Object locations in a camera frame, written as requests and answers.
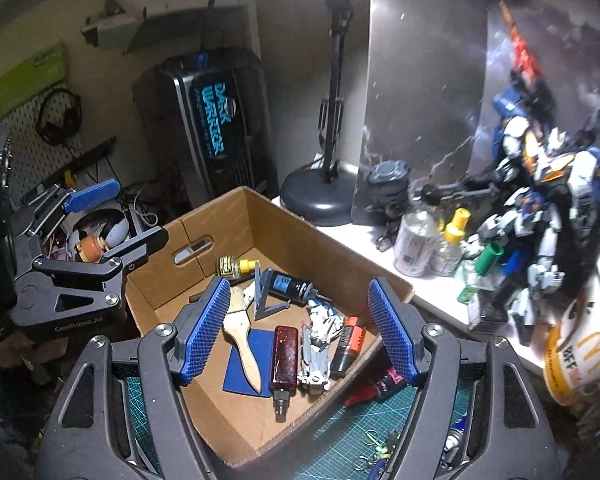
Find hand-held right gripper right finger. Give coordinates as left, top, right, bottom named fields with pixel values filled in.
left=367, top=277, right=576, bottom=480

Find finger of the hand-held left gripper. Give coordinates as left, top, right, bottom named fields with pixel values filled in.
left=27, top=226, right=170, bottom=311
left=12, top=178, right=122, bottom=256

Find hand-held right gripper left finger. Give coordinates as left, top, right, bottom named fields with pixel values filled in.
left=35, top=277, right=231, bottom=480

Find brown cardboard box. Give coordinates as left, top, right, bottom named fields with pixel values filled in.
left=125, top=186, right=415, bottom=468

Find black white ball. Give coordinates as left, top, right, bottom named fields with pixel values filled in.
left=75, top=207, right=131, bottom=253

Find orange black marker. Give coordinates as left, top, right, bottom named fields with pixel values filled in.
left=330, top=316, right=366, bottom=378

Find black red tube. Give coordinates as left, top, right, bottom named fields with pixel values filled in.
left=342, top=365, right=411, bottom=408

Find blue flat card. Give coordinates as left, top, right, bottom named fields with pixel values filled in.
left=222, top=329, right=276, bottom=398

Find orange cap small jar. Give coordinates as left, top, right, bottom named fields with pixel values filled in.
left=75, top=237, right=108, bottom=263

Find small yellow cap bottle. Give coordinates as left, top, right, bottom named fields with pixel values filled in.
left=216, top=255, right=259, bottom=278

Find white model robot parts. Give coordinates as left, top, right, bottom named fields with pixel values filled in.
left=297, top=297, right=348, bottom=396

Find white pegboard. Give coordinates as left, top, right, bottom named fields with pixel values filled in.
left=0, top=75, right=113, bottom=201

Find translucent red bottle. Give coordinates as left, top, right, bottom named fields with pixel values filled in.
left=270, top=325, right=301, bottom=422

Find black headphones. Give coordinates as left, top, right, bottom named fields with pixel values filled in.
left=34, top=87, right=83, bottom=146

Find black cap square bottle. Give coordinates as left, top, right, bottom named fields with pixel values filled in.
left=467, top=285, right=511, bottom=333

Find clear plastic bottle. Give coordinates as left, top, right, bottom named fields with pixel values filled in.
left=394, top=205, right=443, bottom=278

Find black bottle blue label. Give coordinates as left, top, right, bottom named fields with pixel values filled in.
left=260, top=268, right=321, bottom=306

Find green cutting mat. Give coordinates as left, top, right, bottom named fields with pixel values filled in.
left=115, top=360, right=476, bottom=480

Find clear bottle yellow nozzle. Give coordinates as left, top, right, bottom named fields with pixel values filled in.
left=430, top=208, right=471, bottom=277

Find white desk shelf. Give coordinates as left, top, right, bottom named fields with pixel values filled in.
left=272, top=160, right=600, bottom=376

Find green cap glass bottle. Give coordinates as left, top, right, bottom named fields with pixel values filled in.
left=455, top=242, right=503, bottom=306

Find white blue marker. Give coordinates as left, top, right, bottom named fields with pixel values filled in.
left=442, top=410, right=468, bottom=453

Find green plastic model parts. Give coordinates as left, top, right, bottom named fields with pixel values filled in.
left=357, top=430, right=406, bottom=476

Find green sign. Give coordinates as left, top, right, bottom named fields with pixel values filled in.
left=0, top=40, right=71, bottom=126

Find black computer case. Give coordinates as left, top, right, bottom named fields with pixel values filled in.
left=132, top=47, right=281, bottom=201

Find dark grey jar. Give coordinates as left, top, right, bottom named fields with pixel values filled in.
left=362, top=160, right=413, bottom=253

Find black desk lamp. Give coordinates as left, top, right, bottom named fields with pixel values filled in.
left=278, top=0, right=361, bottom=227

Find white yellow paper bucket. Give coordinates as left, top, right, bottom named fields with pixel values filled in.
left=542, top=255, right=600, bottom=406

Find blue white robot model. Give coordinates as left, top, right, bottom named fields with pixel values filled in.
left=415, top=0, right=600, bottom=331

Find white box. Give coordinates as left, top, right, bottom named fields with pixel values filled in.
left=200, top=0, right=263, bottom=61

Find wooden handle paintbrush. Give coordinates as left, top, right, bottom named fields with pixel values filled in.
left=222, top=287, right=263, bottom=393

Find dark stormy wall poster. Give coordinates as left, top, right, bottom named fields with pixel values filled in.
left=350, top=0, right=600, bottom=226

